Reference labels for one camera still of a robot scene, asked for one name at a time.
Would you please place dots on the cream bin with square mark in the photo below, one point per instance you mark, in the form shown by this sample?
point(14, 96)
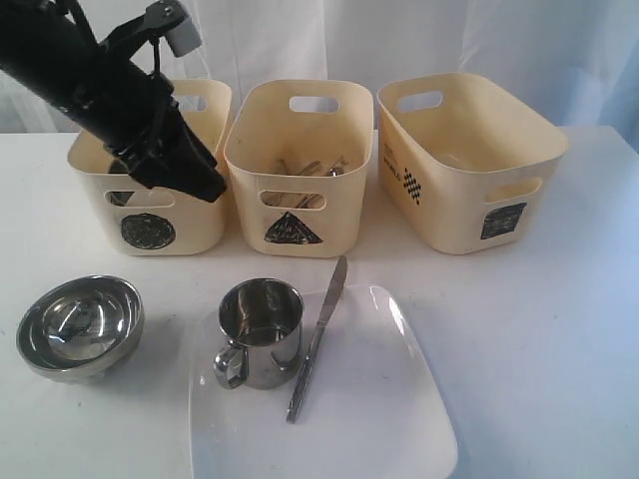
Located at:
point(465, 161)

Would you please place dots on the white square plate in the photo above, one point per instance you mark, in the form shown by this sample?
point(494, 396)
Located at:
point(373, 409)

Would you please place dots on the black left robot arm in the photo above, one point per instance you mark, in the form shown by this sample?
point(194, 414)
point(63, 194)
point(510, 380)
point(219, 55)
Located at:
point(50, 48)

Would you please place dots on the cream bin with triangle mark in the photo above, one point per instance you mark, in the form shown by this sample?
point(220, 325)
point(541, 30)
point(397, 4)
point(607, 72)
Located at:
point(301, 121)

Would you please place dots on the long stainless steel spoon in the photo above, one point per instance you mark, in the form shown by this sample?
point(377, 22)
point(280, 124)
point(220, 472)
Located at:
point(308, 201)

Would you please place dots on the white curtain backdrop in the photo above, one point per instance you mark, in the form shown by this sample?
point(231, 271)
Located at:
point(574, 62)

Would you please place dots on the stainless steel mug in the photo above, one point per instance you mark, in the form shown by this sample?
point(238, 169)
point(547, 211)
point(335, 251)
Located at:
point(118, 198)
point(261, 320)

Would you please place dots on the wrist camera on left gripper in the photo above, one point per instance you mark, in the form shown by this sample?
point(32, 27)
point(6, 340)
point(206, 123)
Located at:
point(162, 19)

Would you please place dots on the large stainless steel bowl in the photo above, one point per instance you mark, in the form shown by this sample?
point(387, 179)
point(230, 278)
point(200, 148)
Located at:
point(34, 349)

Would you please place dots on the small steel bowl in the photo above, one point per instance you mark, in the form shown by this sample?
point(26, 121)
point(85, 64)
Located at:
point(80, 328)

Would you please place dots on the cream bin with circle mark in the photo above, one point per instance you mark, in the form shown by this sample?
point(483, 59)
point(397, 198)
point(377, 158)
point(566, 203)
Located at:
point(189, 225)

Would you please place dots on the stainless steel table knife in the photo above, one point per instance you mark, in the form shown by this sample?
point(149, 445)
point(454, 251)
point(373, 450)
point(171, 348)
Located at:
point(330, 301)

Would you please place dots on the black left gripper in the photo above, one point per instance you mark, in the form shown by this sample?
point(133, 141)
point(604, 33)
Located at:
point(133, 113)

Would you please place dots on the wooden chopstick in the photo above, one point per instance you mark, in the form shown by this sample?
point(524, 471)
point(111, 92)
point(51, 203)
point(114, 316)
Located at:
point(339, 164)
point(281, 168)

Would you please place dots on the white plastic bowl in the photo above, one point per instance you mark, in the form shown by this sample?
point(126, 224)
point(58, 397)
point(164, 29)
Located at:
point(149, 199)

